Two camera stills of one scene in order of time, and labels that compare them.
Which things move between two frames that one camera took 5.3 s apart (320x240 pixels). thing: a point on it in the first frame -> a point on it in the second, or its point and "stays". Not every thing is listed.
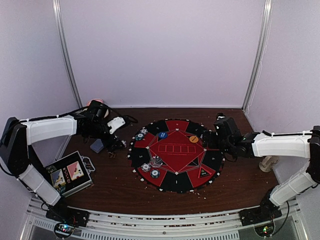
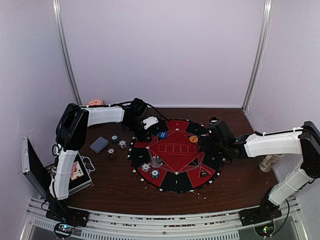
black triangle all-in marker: [203, 173] stays
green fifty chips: [154, 173] stays
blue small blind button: [162, 135] stays
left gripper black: [115, 146] -> [142, 137]
